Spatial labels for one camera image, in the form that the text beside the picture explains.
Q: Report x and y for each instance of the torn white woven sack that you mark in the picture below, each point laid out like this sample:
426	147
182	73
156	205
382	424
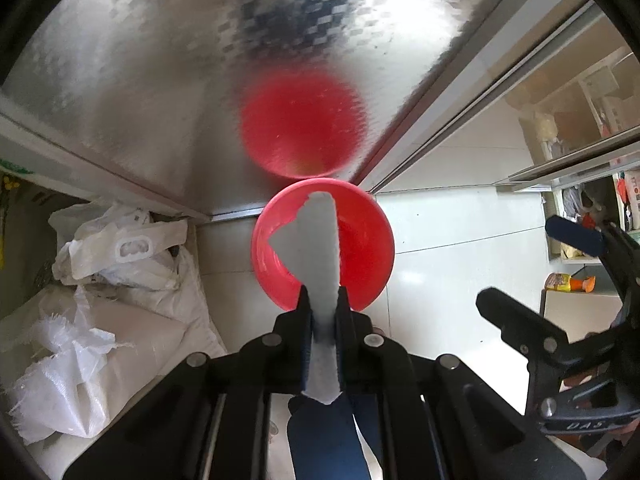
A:
75	360

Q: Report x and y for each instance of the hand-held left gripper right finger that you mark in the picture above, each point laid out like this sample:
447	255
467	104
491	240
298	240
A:
340	350

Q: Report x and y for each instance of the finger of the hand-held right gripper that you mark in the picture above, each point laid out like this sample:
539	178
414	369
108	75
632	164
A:
575	236
520	317

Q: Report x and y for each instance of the large white woven sack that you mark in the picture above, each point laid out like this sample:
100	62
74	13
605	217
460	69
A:
165	320

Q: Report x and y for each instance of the aluminium sliding door frame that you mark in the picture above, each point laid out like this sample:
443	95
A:
450	110

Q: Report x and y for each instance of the storage shelf behind glass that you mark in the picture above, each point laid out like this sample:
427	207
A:
570	110

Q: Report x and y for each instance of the yellow orange bottle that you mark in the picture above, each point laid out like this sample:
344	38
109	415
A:
565	282

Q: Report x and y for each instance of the person's blue jeans leg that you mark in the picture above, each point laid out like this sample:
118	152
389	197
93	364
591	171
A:
320	440

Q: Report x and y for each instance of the embossed metal door panel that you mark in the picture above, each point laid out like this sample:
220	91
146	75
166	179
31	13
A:
175	85

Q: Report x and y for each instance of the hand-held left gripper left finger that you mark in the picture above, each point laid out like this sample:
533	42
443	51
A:
306	345

